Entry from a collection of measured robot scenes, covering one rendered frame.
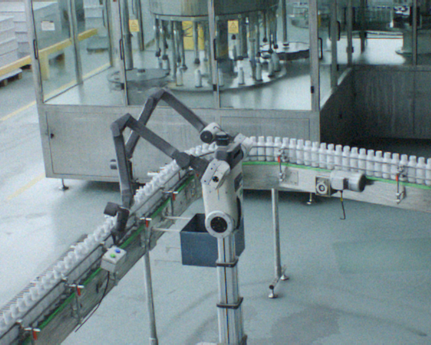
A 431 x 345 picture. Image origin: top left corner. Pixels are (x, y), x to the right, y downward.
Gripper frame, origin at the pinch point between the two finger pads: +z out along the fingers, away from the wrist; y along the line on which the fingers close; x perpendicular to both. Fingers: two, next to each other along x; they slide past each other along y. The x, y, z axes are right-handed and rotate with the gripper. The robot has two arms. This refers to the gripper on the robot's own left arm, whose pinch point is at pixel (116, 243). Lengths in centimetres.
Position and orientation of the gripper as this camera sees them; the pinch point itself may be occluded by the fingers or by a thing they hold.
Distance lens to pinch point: 468.8
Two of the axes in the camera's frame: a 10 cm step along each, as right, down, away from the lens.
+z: -2.7, 8.7, 4.0
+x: 9.1, 3.7, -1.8
